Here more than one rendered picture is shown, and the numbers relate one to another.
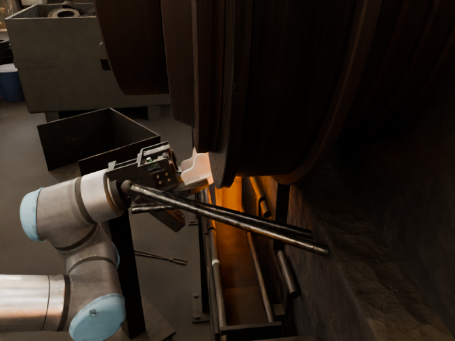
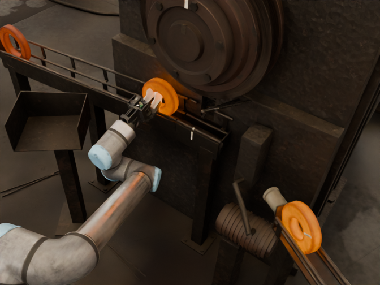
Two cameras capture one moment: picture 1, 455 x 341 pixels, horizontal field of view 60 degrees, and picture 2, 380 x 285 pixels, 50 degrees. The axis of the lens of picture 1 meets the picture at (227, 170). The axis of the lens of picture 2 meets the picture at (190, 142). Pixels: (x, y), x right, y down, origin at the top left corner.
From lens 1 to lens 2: 1.12 m
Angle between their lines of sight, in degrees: 43
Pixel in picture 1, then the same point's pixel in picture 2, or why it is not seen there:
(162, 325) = (92, 206)
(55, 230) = (117, 158)
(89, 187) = (124, 130)
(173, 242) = (39, 164)
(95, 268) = (138, 163)
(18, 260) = not seen: outside the picture
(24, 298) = (141, 183)
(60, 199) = (116, 143)
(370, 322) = (273, 108)
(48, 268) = not seen: outside the picture
